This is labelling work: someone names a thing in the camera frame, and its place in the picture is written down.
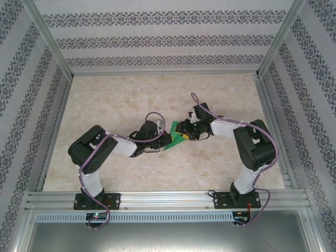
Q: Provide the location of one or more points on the green paper sheet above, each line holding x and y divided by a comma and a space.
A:
176, 141

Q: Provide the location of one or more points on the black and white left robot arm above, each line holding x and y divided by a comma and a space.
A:
89, 149

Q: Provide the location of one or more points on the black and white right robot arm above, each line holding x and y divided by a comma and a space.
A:
254, 147

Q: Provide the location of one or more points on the grey metal sheet panel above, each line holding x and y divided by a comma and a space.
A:
168, 236

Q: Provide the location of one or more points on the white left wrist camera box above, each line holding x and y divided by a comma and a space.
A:
158, 124

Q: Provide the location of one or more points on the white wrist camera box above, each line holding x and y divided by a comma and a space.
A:
158, 124
193, 116

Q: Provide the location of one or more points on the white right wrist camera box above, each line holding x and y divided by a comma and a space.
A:
193, 116

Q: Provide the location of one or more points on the aluminium mounting rail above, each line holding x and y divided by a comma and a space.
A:
168, 199

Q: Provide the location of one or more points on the aluminium side rail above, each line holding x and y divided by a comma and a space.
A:
56, 131
274, 131

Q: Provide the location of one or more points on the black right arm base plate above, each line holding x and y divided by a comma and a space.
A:
220, 200

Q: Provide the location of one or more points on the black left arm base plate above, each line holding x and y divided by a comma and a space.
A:
115, 200

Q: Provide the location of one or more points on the aluminium frame post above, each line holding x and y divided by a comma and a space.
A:
50, 39
281, 39

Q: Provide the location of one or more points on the aluminium frame leg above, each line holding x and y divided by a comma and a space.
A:
22, 231
313, 231

